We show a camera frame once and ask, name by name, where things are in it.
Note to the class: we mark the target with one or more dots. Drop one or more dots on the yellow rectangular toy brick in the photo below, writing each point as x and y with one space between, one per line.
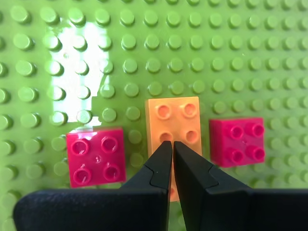
175 120

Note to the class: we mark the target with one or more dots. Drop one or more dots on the green studded baseplate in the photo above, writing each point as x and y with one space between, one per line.
216 48

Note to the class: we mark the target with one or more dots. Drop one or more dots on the red square toy brick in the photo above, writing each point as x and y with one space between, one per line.
221 144
95 168

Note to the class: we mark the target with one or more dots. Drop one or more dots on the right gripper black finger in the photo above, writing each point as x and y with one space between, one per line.
240 211
96 211

